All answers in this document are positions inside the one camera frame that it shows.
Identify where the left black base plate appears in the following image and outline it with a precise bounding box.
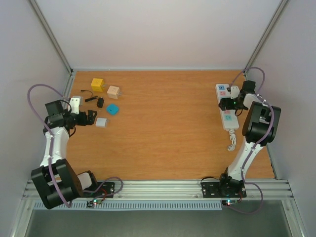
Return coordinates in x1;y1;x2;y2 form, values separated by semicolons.
83;182;115;198

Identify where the left aluminium frame post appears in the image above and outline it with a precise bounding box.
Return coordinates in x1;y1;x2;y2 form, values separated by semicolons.
27;0;74;72

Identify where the right aluminium frame post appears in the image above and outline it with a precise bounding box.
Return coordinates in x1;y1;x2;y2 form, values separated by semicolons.
245;0;290;68

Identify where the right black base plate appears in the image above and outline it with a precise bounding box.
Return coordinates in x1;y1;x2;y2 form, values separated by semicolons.
200;176;247;198

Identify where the black power adapter with cable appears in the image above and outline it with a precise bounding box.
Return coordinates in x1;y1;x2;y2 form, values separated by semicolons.
80;89;104;108

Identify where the yellow cube plug adapter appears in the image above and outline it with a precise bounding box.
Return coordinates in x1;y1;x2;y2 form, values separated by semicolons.
90;78;106;92

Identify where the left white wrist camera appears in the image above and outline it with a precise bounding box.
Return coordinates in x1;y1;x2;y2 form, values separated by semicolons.
68;96;83;114

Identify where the left small circuit board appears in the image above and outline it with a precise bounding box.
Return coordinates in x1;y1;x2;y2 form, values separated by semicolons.
86;199;103;208

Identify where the blue cube plug adapter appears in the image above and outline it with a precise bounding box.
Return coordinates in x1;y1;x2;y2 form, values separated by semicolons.
106;104;119;116

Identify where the aluminium front rail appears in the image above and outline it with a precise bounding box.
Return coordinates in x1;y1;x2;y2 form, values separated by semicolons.
23;179;294;200

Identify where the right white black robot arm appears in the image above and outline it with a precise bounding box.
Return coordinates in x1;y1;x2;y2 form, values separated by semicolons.
215;80;281;198

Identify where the right small circuit board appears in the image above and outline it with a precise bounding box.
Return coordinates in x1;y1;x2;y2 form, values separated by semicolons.
222;199;240;206

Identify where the white power strip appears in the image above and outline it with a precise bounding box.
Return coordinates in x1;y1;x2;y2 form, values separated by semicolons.
215;84;239;152

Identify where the small circuit board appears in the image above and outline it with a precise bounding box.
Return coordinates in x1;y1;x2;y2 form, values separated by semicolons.
86;199;103;208
222;199;240;206

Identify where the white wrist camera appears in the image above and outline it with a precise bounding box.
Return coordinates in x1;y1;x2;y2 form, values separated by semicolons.
227;86;240;99
68;96;83;114

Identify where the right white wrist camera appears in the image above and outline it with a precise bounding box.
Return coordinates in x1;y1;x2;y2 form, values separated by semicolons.
227;86;240;99

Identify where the beige cube plug adapter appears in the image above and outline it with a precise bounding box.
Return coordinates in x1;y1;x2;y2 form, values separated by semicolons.
107;85;122;99

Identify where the white grey plug adapter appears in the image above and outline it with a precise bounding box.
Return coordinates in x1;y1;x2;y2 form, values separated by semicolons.
95;118;109;128

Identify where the grey slotted cable duct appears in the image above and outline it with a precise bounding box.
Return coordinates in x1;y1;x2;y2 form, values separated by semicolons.
33;200;224;211

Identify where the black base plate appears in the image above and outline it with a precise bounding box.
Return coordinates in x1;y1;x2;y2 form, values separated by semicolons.
200;176;247;198
83;182;115;198

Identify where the aluminium frame post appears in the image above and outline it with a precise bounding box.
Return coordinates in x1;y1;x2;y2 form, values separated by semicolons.
27;0;74;72
245;0;290;68

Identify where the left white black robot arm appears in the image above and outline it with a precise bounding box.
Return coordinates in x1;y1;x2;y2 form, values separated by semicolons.
31;96;100;209

